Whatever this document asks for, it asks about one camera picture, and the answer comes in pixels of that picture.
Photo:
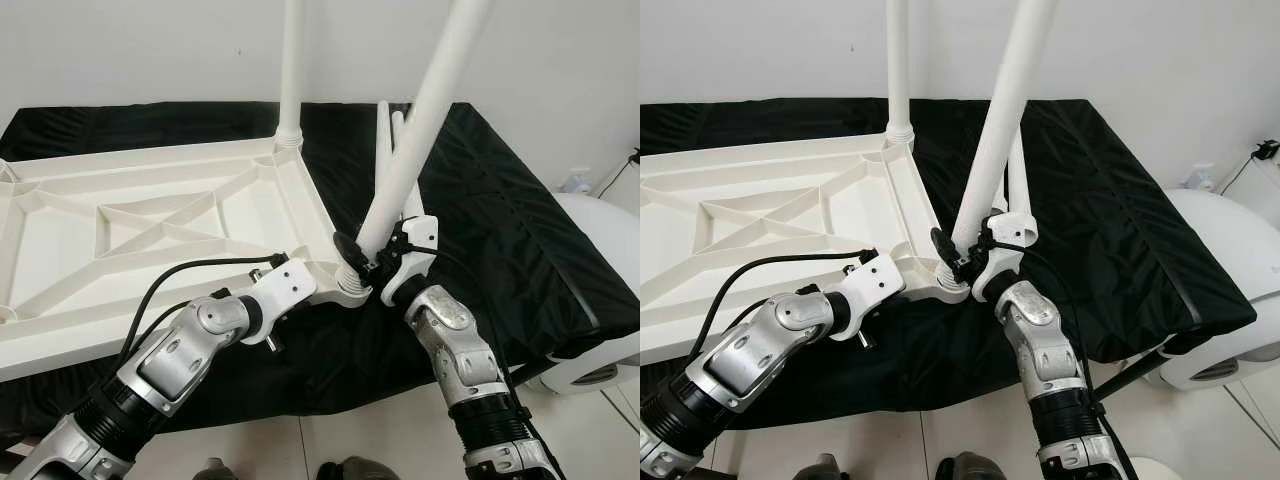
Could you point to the robot right leg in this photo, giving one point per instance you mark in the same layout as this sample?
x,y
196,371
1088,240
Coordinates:
x,y
350,468
965,468

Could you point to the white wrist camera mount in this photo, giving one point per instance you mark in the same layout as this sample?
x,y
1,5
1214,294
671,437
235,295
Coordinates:
x,y
285,285
415,245
878,280
1010,240

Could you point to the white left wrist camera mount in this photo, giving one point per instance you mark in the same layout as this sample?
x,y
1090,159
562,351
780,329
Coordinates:
x,y
285,285
878,280

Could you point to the white wall socket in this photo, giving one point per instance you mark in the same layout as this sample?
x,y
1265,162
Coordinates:
x,y
1200,178
578,182

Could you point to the robot left leg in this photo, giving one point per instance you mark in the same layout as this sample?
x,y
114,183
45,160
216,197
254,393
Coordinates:
x,y
215,470
825,468

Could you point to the black tablecloth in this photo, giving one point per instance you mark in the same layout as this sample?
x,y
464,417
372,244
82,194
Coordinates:
x,y
1130,230
520,240

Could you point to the black metal table leg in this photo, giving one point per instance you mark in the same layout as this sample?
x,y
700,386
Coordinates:
x,y
1130,375
522,376

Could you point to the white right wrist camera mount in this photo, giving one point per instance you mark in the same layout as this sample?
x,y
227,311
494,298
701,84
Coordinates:
x,y
415,245
1010,240

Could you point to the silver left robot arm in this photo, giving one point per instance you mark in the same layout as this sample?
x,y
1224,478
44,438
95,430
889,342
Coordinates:
x,y
170,360
750,350

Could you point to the white plastic table leg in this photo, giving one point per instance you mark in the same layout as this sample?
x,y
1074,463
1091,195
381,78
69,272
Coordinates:
x,y
1010,120
425,120
412,205
290,70
1019,180
898,70
383,150

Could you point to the robot leg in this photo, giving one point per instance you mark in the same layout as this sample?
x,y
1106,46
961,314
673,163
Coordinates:
x,y
965,468
215,470
825,468
350,468

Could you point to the white round stool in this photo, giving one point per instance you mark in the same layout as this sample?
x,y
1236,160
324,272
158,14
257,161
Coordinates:
x,y
1150,470

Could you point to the white domed appliance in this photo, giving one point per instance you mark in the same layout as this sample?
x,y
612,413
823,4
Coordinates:
x,y
1230,240
610,230

